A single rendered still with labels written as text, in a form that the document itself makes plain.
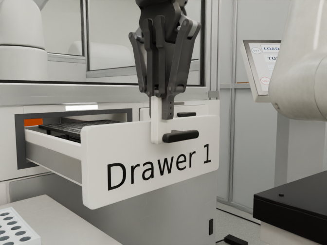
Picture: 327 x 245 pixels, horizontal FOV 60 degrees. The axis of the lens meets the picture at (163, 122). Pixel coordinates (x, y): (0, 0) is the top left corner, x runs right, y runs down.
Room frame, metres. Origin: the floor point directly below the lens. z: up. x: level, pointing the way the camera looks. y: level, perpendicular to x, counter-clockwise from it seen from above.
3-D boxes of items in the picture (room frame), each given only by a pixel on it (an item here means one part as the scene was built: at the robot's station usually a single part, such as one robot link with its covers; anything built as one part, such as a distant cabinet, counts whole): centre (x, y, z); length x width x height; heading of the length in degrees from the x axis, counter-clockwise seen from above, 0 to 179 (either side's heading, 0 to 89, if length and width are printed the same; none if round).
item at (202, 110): (0.87, -0.04, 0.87); 0.29 x 0.02 x 0.11; 134
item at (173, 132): (0.44, -0.02, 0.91); 0.07 x 0.04 x 0.01; 134
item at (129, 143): (0.46, 0.00, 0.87); 0.29 x 0.02 x 0.11; 134
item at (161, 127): (0.42, 0.00, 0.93); 0.03 x 0.01 x 0.07; 134
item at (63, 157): (0.61, 0.14, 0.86); 0.40 x 0.26 x 0.06; 44
